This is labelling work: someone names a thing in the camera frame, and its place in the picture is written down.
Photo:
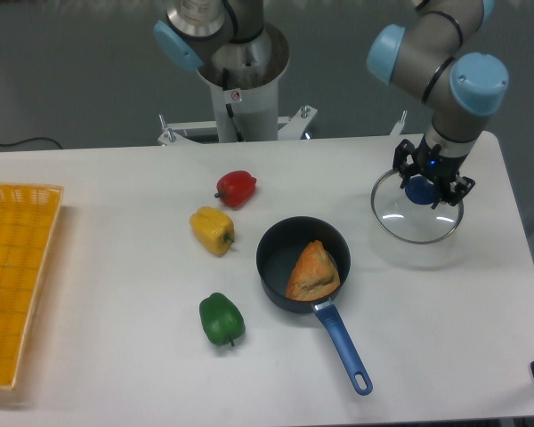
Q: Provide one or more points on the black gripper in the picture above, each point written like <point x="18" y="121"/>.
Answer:
<point x="439" y="162"/>

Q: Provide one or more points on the glass pot lid blue knob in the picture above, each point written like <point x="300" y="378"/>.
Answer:
<point x="410" y="213"/>

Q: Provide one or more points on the black pot blue handle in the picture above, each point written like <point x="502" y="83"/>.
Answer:
<point x="277" y="254"/>

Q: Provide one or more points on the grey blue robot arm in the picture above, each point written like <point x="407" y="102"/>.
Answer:
<point x="463" y="91"/>

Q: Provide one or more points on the triangular puff pastry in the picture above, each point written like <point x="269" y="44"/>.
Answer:
<point x="314" y="276"/>

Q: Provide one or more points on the red bell pepper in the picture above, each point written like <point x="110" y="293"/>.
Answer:
<point x="234" y="189"/>

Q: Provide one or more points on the yellow bell pepper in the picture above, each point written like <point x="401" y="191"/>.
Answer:
<point x="214" y="230"/>

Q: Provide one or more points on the green bell pepper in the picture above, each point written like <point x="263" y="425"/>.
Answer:
<point x="221" y="320"/>

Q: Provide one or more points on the yellow woven basket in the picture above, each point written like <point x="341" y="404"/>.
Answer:
<point x="28" y="217"/>

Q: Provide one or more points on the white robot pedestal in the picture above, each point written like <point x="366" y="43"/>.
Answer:
<point x="243" y="80"/>

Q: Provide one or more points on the white metal base frame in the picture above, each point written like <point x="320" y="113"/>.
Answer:
<point x="182" y="131"/>

